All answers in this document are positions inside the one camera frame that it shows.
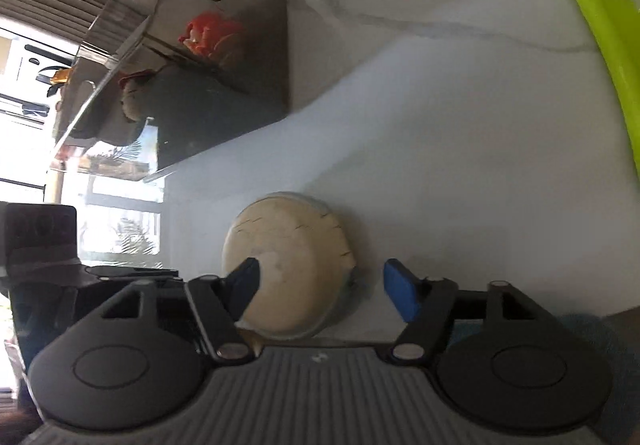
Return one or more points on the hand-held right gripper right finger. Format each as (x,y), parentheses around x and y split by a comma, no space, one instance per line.
(404,292)

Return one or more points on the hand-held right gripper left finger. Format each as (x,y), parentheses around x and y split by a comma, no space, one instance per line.
(246,282)

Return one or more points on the beige cracked round bun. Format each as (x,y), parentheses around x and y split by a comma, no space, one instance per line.
(295,270)

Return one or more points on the lime green plate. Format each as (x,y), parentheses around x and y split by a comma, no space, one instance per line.
(600,25)

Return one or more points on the window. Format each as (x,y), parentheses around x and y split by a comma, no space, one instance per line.
(30,160)

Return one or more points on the mirrored steel box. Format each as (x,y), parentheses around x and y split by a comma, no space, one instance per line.
(215,65)

